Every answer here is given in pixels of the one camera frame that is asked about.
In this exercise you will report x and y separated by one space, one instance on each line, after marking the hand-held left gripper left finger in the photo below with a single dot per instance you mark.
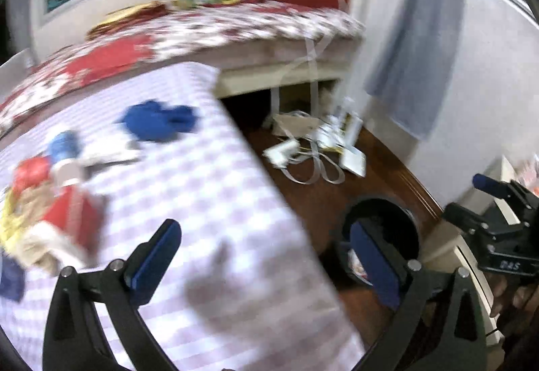
153 259

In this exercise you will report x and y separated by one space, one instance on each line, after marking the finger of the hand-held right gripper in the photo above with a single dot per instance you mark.
488 183
465 216

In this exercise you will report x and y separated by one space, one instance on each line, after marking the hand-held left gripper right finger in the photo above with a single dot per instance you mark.
374 265

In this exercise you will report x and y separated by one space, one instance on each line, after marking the black trash bin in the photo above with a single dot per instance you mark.
398 219

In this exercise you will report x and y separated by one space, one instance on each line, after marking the green and white carton box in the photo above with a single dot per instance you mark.
109 154

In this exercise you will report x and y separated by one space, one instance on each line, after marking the blue paper cup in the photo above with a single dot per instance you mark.
67 156

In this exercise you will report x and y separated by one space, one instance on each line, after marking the blue cloth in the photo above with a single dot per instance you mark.
158 122

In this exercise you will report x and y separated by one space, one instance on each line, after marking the yellow wrapper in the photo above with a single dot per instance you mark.
14 223

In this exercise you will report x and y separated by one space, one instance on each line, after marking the dark blue packet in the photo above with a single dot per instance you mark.
10 278

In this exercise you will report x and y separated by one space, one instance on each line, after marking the person's right hand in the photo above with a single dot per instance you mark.
516 297

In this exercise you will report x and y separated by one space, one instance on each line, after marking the checked tablecloth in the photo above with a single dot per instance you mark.
202 202

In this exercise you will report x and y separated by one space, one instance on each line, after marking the white flat box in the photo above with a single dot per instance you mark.
353 162

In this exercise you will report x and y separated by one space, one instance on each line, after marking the brown cardboard piece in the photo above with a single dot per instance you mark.
294 125

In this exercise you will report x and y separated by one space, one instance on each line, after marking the grey hanging cloth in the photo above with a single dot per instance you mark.
417 30

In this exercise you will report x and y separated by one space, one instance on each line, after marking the beige bed base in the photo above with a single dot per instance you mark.
273 70

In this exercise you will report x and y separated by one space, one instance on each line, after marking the folded yellow red cloth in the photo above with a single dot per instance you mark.
126 17

